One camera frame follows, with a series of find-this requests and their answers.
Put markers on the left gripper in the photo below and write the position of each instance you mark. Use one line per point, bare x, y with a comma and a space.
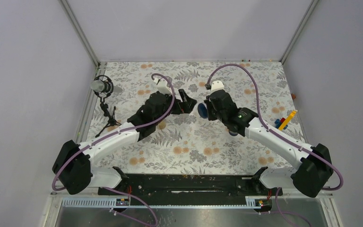
184, 107

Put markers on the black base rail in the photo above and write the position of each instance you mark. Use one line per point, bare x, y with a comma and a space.
194, 189

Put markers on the colourful toy block stack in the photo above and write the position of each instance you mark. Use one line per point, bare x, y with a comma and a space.
282, 123

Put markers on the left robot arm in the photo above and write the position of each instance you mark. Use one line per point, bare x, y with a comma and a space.
74, 166

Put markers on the round blue pill organizer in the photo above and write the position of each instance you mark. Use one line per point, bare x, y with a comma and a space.
202, 110

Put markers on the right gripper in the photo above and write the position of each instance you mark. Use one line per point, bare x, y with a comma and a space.
209, 104

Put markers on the floral table mat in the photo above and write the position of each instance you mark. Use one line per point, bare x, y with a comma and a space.
189, 144

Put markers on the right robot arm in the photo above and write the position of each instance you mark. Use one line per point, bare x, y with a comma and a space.
309, 165

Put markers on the white slotted cable duct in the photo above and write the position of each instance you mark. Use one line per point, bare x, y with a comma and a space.
122, 203

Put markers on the microphone on tripod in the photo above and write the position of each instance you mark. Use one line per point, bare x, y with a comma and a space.
103, 87

